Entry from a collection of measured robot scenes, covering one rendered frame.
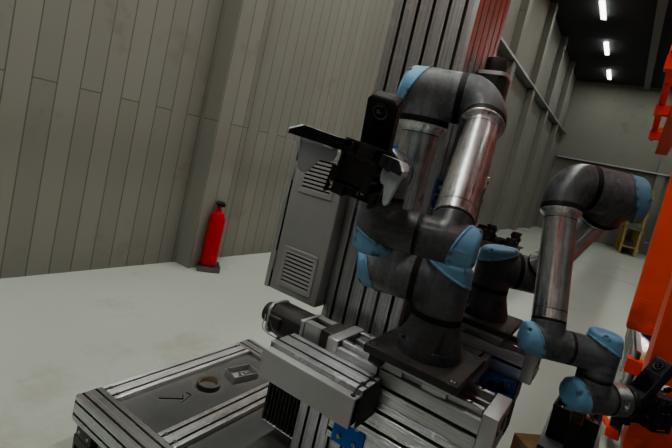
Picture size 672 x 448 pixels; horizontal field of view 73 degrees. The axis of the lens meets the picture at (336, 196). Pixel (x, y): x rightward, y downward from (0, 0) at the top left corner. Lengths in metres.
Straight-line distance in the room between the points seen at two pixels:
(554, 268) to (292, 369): 0.65
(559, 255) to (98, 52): 3.00
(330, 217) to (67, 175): 2.41
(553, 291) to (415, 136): 0.47
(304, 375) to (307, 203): 0.51
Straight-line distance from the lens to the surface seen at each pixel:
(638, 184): 1.30
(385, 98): 0.64
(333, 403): 1.08
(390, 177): 0.57
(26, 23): 3.28
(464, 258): 0.78
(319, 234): 1.34
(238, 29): 3.93
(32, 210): 3.43
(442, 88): 1.04
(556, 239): 1.19
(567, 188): 1.22
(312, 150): 0.60
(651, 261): 3.64
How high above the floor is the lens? 1.23
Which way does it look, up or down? 5 degrees down
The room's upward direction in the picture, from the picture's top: 13 degrees clockwise
